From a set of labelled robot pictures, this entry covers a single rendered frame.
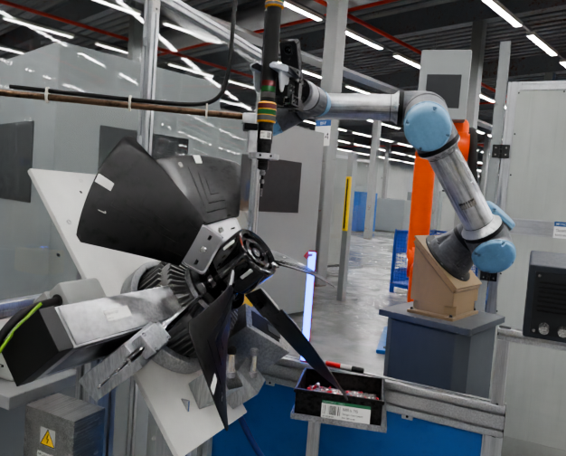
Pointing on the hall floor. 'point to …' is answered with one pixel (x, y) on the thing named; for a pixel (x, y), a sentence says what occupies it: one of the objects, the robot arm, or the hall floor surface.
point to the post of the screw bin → (313, 439)
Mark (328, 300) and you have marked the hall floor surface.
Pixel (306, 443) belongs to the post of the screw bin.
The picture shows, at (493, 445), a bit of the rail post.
